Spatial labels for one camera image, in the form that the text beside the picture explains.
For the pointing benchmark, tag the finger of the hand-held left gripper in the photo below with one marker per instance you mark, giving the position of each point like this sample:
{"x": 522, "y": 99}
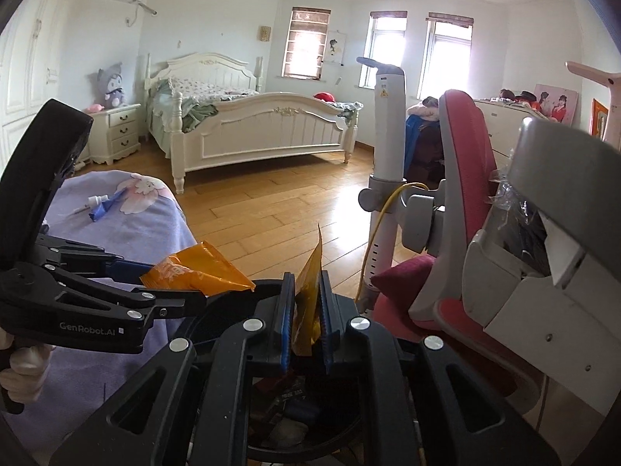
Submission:
{"x": 174, "y": 300}
{"x": 136, "y": 267}

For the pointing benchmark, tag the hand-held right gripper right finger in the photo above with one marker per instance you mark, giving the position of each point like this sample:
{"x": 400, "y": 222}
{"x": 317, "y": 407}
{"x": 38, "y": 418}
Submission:
{"x": 326, "y": 335}

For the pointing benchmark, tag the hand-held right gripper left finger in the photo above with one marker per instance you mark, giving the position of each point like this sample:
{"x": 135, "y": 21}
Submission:
{"x": 287, "y": 335}

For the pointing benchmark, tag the orange snack packet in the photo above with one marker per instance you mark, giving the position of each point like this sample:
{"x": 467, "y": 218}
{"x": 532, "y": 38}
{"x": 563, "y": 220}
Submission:
{"x": 203, "y": 267}

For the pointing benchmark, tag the torn orange wrapper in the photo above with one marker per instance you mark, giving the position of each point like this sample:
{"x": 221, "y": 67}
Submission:
{"x": 308, "y": 291}

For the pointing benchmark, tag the black round trash bin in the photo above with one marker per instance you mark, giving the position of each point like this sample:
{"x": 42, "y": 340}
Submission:
{"x": 223, "y": 310}

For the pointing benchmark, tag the person's left hand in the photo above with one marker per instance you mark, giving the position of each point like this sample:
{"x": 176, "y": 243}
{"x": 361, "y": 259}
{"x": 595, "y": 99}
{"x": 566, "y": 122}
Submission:
{"x": 31, "y": 364}

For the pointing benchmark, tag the purple floral blanket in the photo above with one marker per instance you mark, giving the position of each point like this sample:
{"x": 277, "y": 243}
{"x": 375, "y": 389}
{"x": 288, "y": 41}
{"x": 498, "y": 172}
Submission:
{"x": 145, "y": 233}

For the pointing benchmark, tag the blue wrapper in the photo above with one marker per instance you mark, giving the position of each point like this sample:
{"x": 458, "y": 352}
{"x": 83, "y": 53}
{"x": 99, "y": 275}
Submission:
{"x": 109, "y": 204}

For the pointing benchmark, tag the white wardrobe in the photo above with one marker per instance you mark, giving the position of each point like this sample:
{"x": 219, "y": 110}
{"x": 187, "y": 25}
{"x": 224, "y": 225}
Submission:
{"x": 29, "y": 87}

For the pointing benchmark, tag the small pink plush toy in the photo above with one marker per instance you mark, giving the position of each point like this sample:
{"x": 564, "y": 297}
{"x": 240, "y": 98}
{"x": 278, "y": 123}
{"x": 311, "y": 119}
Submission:
{"x": 95, "y": 107}

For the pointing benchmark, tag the white nightstand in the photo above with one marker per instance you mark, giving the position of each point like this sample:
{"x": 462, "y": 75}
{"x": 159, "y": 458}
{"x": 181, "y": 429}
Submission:
{"x": 119, "y": 131}

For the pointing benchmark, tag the purple plush toy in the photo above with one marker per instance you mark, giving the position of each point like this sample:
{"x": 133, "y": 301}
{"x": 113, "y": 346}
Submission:
{"x": 113, "y": 85}

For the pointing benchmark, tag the green quilt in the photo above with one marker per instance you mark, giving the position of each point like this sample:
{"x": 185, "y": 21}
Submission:
{"x": 194, "y": 114}

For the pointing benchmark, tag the white wooden bed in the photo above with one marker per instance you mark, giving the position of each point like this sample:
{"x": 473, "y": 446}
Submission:
{"x": 271, "y": 126}

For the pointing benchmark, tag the blue garment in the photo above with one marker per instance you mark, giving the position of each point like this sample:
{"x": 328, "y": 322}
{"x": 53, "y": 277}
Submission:
{"x": 417, "y": 141}

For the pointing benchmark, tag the white grey pole stand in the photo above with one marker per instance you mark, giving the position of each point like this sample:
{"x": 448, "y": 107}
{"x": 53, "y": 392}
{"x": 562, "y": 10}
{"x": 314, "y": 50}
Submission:
{"x": 388, "y": 121}

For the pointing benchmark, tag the pink grey study chair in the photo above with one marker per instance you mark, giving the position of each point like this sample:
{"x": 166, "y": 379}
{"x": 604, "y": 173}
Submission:
{"x": 461, "y": 155}

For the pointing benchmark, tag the clear plastic wrap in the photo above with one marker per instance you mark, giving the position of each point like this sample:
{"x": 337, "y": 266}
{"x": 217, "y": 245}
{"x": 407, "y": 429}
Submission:
{"x": 509, "y": 189}

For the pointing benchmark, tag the pale pink garment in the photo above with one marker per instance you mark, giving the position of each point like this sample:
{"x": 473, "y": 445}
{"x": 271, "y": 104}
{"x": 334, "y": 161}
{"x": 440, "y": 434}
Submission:
{"x": 422, "y": 107}

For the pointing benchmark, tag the white cabinet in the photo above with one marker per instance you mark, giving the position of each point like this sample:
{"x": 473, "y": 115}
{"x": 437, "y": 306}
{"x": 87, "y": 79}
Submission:
{"x": 499, "y": 121}

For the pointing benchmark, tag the window with brown blind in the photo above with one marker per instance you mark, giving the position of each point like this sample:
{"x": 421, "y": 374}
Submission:
{"x": 305, "y": 43}

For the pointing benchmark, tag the bright window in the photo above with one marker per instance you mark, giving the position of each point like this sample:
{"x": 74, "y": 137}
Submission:
{"x": 449, "y": 56}
{"x": 385, "y": 48}

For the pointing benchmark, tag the brown plush toy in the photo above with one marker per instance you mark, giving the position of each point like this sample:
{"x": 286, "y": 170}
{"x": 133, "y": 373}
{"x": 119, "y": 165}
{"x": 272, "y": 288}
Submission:
{"x": 507, "y": 93}

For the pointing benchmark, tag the red black hat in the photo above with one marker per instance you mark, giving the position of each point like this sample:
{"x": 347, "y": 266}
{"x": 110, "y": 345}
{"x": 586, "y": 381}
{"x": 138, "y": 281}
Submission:
{"x": 526, "y": 97}

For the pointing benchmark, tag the pink poster with figures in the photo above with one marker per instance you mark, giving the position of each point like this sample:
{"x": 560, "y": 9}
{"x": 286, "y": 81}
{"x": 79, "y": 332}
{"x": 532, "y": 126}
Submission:
{"x": 558, "y": 104}

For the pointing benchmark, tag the orange book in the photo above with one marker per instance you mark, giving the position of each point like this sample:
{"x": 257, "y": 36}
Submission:
{"x": 599, "y": 116}

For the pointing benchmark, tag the pink desk lamp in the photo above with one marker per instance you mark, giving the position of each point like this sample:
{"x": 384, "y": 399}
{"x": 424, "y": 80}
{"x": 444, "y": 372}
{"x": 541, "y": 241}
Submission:
{"x": 609, "y": 87}

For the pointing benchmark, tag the small wall ornament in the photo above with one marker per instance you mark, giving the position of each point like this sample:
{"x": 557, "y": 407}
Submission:
{"x": 264, "y": 34}

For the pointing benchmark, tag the wall scroll picture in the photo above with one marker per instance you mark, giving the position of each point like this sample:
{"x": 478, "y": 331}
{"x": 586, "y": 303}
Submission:
{"x": 334, "y": 47}

